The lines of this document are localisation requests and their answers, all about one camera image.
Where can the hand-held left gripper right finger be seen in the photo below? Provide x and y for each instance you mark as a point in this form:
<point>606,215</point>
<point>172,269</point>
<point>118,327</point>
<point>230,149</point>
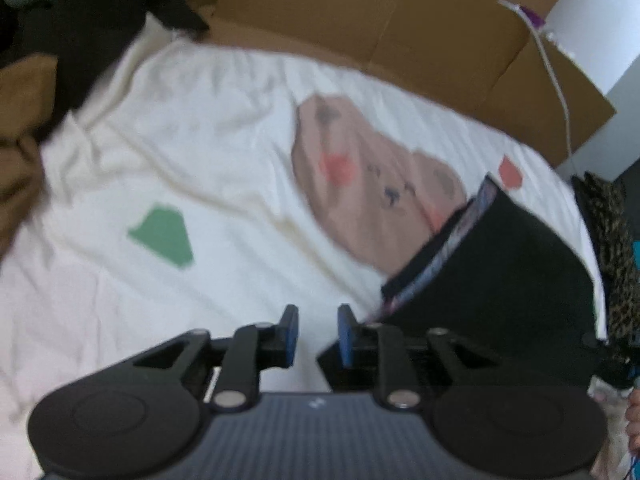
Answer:
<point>345,335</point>

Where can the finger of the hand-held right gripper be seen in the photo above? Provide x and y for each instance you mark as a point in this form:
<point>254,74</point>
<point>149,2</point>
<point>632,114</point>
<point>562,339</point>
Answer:
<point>595,344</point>

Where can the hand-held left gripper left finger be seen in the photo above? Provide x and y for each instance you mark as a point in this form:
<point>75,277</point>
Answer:
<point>290,335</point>

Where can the black garment with floral lining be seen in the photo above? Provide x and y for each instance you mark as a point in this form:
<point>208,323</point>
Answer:
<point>500,270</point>

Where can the leopard print cloth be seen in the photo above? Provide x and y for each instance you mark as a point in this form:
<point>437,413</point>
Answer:
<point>610,240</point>

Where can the white bear printed blanket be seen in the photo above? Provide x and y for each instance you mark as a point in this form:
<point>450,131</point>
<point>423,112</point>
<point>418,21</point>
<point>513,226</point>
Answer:
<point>200,160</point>

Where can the brown garment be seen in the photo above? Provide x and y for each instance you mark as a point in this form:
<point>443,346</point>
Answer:
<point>20,160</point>

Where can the large cardboard sheet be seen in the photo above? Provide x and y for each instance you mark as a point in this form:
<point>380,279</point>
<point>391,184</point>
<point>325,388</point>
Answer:
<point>350,10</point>

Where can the purple packet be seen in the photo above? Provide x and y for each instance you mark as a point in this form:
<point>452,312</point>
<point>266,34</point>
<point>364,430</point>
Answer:
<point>531,15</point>

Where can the black cloth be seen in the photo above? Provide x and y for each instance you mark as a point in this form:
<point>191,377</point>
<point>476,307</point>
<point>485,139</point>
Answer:
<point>90,50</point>

